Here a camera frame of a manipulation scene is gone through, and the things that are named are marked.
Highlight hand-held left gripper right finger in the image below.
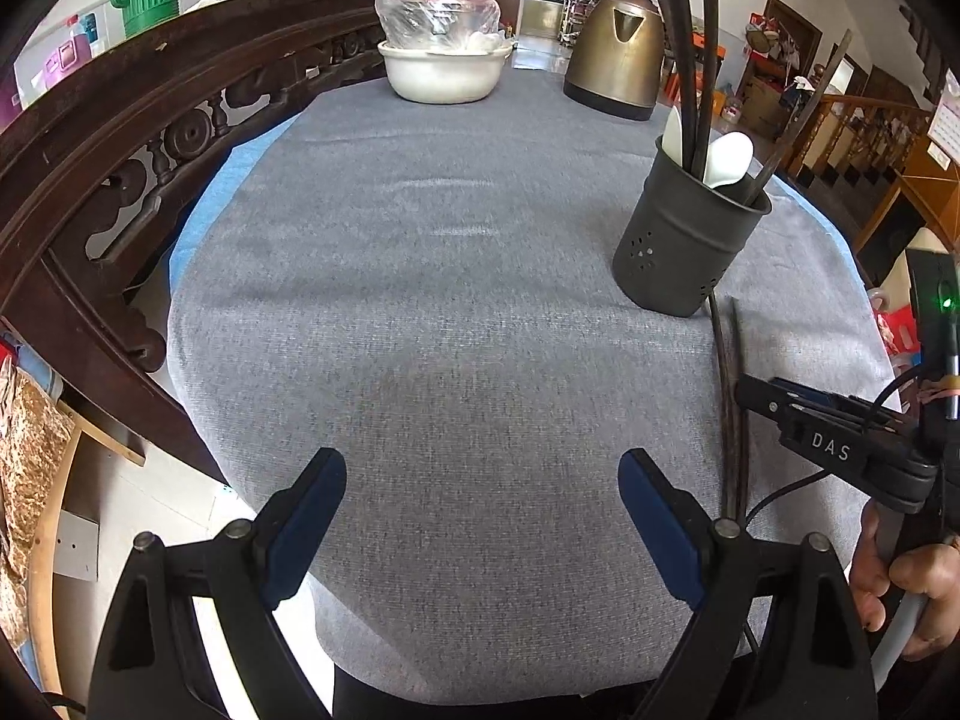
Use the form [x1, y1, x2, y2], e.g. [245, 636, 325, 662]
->
[617, 447, 878, 720]

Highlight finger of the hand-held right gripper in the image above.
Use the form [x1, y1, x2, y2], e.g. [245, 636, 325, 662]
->
[733, 377, 940, 515]

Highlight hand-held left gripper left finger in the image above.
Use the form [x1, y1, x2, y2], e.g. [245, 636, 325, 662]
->
[88, 447, 348, 720]

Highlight dark brown chopstick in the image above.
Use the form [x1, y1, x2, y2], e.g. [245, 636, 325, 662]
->
[709, 296, 740, 522]
[686, 0, 719, 181]
[742, 28, 854, 205]
[729, 297, 751, 522]
[634, 0, 702, 173]

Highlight dark grey utensil holder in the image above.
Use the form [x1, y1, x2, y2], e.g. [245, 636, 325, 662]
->
[611, 136, 773, 318]

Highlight person's right hand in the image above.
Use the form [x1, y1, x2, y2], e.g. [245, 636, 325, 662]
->
[850, 501, 960, 662]

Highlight wooden stair railing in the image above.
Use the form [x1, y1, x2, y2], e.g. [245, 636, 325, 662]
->
[780, 82, 931, 188]

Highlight grey tablecloth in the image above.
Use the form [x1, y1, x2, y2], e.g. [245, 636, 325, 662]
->
[166, 64, 901, 683]

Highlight gold patterned bag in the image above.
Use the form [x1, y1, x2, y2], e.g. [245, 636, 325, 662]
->
[0, 367, 76, 631]

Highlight blue table cover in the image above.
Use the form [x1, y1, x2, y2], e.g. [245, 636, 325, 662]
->
[169, 136, 860, 297]

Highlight bronze electric kettle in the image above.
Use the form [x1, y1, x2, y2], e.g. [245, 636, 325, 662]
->
[562, 0, 668, 122]

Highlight white basin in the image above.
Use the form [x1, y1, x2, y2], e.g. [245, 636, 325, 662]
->
[377, 37, 515, 104]

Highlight pink plastic cup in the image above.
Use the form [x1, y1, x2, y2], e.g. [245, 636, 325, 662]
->
[41, 41, 82, 87]

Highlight plastic-wrapped bowl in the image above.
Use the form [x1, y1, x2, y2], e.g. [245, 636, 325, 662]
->
[375, 0, 507, 55]

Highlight clear water bottle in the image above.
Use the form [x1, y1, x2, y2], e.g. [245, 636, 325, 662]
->
[64, 11, 102, 57]

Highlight black cable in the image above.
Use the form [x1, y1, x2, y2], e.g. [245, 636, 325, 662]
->
[739, 364, 931, 653]

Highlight pink wall calendar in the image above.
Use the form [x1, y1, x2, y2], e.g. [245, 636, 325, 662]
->
[926, 82, 960, 170]

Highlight white wall socket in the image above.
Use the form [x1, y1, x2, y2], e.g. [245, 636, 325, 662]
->
[52, 510, 100, 580]

